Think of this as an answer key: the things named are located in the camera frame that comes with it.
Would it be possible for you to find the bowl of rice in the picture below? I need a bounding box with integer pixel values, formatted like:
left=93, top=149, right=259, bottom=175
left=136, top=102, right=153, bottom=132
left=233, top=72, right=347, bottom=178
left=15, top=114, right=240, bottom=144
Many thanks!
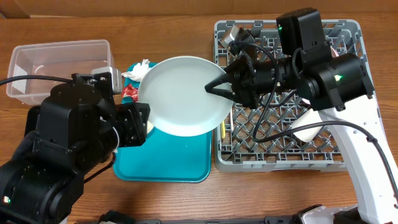
left=146, top=121, right=154, bottom=134

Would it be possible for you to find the white paper cup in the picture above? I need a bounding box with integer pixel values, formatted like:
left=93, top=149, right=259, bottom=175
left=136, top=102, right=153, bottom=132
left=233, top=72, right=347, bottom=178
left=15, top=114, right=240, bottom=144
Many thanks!
left=290, top=109, right=322, bottom=142

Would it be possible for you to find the red candy wrapper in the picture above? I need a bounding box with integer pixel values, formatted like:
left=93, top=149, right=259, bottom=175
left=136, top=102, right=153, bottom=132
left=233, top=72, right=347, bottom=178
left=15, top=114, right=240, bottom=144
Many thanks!
left=122, top=84, right=139, bottom=101

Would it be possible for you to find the yellow plastic spoon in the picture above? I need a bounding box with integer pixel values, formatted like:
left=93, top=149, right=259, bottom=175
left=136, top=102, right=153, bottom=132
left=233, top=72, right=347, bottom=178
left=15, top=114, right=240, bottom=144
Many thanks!
left=220, top=121, right=226, bottom=139

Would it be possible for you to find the crumpled white tissue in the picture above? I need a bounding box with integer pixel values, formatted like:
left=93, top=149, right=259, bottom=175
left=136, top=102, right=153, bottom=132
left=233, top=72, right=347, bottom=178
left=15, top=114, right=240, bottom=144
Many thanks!
left=121, top=59, right=151, bottom=82

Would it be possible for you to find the teal plastic tray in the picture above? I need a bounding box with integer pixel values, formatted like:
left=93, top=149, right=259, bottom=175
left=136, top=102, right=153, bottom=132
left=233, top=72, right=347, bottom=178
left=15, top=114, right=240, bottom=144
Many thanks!
left=113, top=62, right=214, bottom=183

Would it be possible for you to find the grey plate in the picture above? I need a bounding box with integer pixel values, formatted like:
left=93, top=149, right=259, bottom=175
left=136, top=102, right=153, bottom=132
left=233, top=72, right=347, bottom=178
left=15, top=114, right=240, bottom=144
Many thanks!
left=138, top=56, right=233, bottom=137

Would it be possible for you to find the black tray bin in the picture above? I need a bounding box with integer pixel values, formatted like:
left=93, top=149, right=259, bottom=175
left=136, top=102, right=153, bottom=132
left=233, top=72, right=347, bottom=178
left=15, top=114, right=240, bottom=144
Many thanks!
left=24, top=106, right=40, bottom=136

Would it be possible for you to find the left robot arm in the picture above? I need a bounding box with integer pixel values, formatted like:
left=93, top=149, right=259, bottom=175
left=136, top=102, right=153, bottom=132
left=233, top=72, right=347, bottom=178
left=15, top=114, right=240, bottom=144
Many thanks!
left=1, top=72, right=150, bottom=223

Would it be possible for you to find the clear plastic bin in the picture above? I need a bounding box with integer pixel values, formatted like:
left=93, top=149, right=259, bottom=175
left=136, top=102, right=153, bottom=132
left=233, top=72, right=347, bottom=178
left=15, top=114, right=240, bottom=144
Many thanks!
left=6, top=39, right=114, bottom=105

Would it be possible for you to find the pink plate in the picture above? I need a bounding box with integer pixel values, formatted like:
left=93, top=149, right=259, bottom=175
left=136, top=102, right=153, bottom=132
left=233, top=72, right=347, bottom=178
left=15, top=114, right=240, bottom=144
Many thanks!
left=330, top=47, right=339, bottom=58

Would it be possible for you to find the grey dishwasher rack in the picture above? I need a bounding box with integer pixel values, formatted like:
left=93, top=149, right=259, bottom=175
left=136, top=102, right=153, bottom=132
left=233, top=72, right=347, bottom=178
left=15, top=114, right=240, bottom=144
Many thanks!
left=213, top=19, right=368, bottom=172

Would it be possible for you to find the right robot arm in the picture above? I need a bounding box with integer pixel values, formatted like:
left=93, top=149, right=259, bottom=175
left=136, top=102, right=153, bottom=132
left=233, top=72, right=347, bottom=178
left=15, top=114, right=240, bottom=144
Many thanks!
left=205, top=7, right=397, bottom=223

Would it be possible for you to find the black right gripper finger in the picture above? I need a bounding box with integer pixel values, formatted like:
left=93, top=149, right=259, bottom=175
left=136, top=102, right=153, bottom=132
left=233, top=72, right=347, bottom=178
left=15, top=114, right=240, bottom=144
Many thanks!
left=206, top=88, right=235, bottom=101
left=205, top=73, right=231, bottom=92

